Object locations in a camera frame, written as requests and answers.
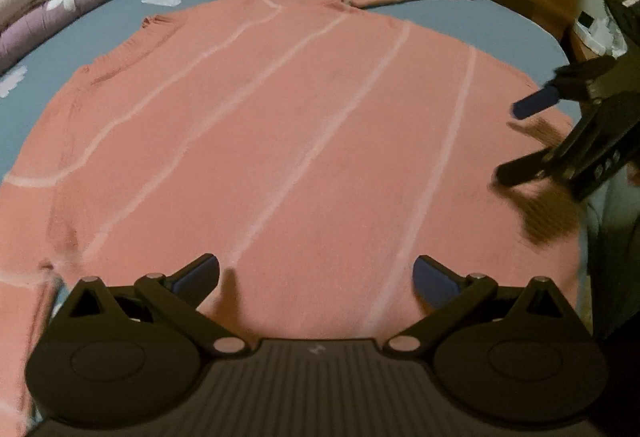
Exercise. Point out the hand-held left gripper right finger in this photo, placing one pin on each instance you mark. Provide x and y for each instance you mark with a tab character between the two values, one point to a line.
432	282

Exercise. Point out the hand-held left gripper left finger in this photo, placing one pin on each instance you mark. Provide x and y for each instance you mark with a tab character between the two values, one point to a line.
197	279

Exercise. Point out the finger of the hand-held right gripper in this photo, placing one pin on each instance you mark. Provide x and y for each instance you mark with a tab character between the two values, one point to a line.
530	169
535	104

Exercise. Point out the pink knitted sweater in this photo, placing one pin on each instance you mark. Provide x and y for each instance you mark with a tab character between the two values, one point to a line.
300	142

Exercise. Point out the white plastic bag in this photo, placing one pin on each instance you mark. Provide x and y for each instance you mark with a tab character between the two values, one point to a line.
602	34

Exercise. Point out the purple floral quilt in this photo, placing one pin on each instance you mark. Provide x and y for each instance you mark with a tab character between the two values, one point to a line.
75	2

